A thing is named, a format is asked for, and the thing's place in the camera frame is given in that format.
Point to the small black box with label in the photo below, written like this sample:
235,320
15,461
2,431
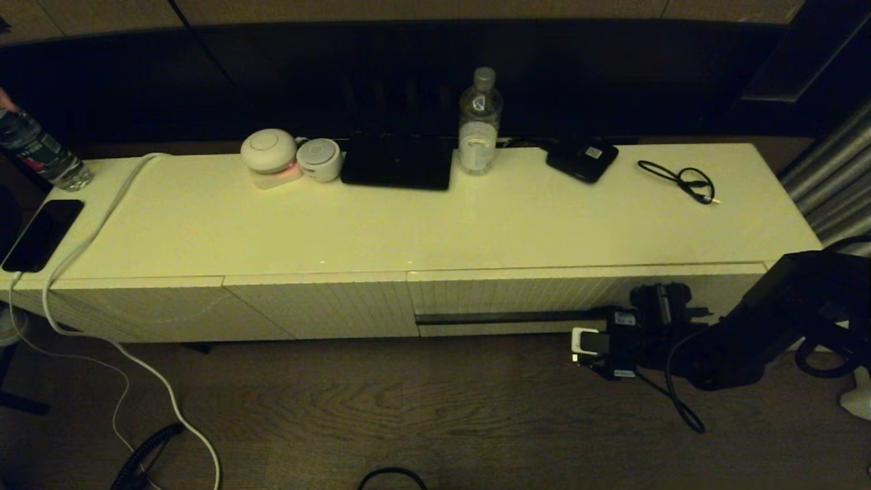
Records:
584,160

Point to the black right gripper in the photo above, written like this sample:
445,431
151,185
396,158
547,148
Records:
622,344

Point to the water bottle with green label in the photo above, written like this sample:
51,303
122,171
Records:
41,156

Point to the grey curtain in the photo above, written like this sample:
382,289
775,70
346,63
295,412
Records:
830,184

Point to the white low cabinet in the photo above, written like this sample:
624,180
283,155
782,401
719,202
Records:
272,224

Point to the person hand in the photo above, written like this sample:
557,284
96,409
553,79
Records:
5,101

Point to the white dome device pink base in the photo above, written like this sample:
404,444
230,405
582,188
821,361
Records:
269,151

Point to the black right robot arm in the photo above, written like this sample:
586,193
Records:
769,320

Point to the clear bottle with grey cap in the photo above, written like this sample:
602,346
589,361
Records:
480,129

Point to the black smartphone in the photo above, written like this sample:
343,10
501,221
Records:
42,235

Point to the pale round floor object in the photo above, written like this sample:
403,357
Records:
12,327

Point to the black flat set-top box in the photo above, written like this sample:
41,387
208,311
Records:
398,163

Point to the small white round speaker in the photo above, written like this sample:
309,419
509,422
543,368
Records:
318,158

